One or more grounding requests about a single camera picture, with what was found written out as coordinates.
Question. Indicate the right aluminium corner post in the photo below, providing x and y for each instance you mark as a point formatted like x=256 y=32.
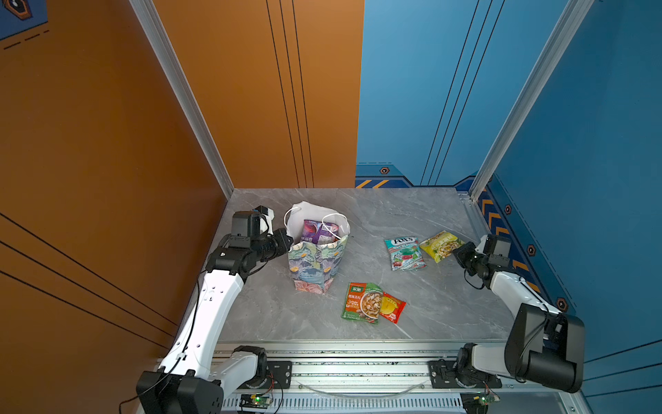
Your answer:
x=560 y=38

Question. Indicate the red snack packet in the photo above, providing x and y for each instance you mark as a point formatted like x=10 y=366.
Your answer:
x=392 y=308

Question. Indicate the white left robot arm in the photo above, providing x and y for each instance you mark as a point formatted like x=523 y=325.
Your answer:
x=183 y=382

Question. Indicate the aluminium corner post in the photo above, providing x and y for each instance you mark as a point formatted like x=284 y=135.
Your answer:
x=155 y=31
x=560 y=38

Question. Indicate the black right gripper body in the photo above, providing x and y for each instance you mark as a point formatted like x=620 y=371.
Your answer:
x=470 y=259

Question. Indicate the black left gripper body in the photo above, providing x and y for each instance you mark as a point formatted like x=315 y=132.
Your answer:
x=267 y=248

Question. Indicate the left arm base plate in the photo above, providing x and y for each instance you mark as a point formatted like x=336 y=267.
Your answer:
x=278 y=372

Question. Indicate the floral paper gift bag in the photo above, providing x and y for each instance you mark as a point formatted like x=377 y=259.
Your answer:
x=313 y=267

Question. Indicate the aluminium rail frame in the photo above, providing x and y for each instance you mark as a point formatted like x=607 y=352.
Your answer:
x=381 y=376

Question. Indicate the right circuit board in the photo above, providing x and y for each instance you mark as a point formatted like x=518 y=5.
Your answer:
x=479 y=403

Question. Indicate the teal Fox's cherry candy bag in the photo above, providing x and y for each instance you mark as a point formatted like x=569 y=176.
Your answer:
x=405 y=254

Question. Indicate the left green circuit board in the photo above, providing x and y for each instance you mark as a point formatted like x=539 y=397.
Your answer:
x=255 y=402

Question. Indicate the left aluminium corner post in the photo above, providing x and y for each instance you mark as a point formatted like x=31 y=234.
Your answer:
x=155 y=31

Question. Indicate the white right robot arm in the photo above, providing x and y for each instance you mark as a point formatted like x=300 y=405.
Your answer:
x=545 y=344

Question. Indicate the yellow green snack packet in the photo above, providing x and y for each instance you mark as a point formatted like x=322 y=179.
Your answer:
x=440 y=246

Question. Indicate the green noodle snack packet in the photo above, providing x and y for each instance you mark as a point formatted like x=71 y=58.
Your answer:
x=363 y=302

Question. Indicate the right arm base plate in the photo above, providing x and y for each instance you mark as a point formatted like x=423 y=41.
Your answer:
x=444 y=374

